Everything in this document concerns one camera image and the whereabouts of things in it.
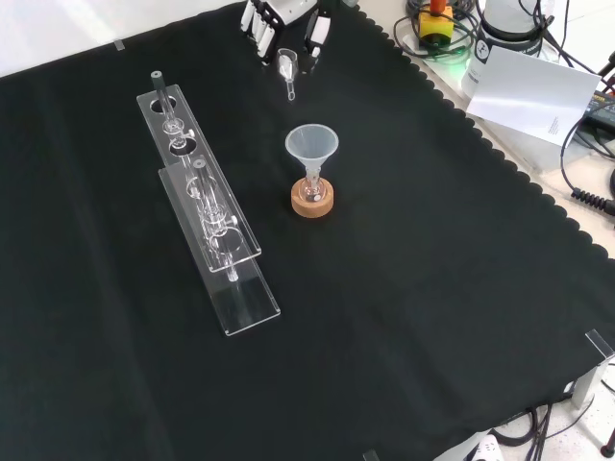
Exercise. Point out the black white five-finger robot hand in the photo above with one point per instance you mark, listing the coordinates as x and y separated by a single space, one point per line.
288 9

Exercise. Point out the white power strip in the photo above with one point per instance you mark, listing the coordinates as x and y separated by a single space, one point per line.
485 449

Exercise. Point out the small clear acrylic clip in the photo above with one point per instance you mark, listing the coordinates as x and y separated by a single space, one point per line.
118 45
371 455

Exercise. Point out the grey metal bench bracket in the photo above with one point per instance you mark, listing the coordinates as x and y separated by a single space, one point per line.
588 384

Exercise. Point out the pale white board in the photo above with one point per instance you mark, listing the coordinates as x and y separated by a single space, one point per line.
533 96

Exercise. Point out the yellow stop button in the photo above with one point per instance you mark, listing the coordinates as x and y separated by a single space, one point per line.
435 26

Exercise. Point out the clear acrylic funnel stand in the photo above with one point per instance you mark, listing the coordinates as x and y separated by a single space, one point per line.
226 240

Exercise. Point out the black bench cloth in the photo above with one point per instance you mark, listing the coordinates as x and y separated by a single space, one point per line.
384 312

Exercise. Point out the black power adapter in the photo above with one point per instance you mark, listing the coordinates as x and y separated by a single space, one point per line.
600 108

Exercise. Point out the clear glass round-bottom flask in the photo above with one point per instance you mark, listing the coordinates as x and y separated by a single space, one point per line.
313 191

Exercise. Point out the clear glass weighing funnel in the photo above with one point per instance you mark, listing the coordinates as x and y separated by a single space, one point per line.
287 65

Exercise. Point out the translucent plastic funnel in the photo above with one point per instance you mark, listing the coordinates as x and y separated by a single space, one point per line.
311 146

